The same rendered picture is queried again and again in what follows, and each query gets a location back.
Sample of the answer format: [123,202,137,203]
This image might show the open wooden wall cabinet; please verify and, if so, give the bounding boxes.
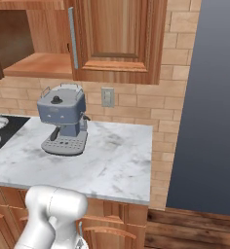
[0,0,74,87]

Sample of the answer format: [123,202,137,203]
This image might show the grey cabinet door handle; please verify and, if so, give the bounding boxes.
[67,6,80,70]

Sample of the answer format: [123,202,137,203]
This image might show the grey wall power outlet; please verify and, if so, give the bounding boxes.
[100,87,116,109]

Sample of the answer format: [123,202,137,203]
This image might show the wooden cabinet door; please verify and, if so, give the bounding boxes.
[67,0,169,86]

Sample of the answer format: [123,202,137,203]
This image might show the black hob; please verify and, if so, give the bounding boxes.
[0,113,31,160]

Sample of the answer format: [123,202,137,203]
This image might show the grey-blue espresso machine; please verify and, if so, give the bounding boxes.
[36,83,92,157]

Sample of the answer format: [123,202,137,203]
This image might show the wooden base cabinets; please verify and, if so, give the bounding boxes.
[0,184,149,249]

